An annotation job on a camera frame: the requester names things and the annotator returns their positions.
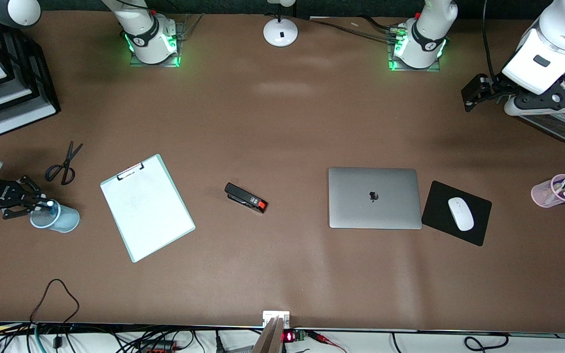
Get blue marker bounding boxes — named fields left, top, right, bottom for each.
left=41, top=194, right=60, bottom=217

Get silver laptop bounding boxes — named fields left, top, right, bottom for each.
left=328, top=167, right=423, bottom=230

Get black scissors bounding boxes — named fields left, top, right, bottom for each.
left=45, top=141, right=84, bottom=186

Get pink mesh pen cup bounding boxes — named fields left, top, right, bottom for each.
left=531, top=174, right=565, bottom=208

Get white computer mouse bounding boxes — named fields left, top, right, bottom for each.
left=447, top=197, right=475, bottom=232

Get black mesh desk organizer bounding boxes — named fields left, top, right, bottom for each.
left=508, top=64, right=565, bottom=143

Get orange terminal strip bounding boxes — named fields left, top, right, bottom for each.
left=135, top=340, right=179, bottom=353

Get black coiled cable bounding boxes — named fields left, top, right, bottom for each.
left=463, top=333, right=510, bottom=352

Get black stacked paper tray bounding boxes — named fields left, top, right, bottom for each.
left=0, top=10, right=61, bottom=137

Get small white box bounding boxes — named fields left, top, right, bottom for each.
left=262, top=310, right=290, bottom=328

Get blue mesh pen cup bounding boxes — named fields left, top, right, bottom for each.
left=29, top=199, right=80, bottom=233

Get black mouse pad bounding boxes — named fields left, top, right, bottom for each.
left=421, top=180, right=493, bottom=247

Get white round lamp base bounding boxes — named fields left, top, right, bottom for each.
left=263, top=0, right=299, bottom=48

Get black stapler red tip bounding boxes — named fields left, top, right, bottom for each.
left=224, top=182, right=268, bottom=214

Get black base cable bundle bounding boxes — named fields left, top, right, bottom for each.
left=307, top=16, right=408, bottom=47

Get black looped cable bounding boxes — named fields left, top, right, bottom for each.
left=30, top=278, right=80, bottom=339

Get black left camera cable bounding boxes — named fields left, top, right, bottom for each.
left=481, top=0, right=498, bottom=81

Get light teal clipboard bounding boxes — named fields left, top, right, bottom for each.
left=100, top=154, right=196, bottom=263

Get white paper sheet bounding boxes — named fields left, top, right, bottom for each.
left=102, top=158, right=193, bottom=260

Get red clip lead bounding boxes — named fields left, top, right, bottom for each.
left=306, top=330, right=348, bottom=353

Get grey metal post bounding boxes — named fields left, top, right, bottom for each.
left=252, top=316, right=285, bottom=353

